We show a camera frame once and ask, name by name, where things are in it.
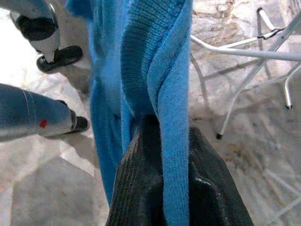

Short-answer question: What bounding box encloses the blue knit sweater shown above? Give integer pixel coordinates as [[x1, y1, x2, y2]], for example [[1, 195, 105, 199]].
[[64, 0, 194, 226]]

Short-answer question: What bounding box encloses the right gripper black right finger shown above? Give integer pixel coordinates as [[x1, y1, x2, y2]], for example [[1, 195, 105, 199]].
[[188, 127, 254, 226]]

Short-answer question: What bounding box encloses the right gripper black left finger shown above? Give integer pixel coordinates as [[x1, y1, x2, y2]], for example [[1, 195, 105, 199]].
[[105, 114, 166, 226]]

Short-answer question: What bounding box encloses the white plastic folding table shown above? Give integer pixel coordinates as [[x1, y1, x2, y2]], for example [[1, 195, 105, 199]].
[[190, 7, 301, 139]]

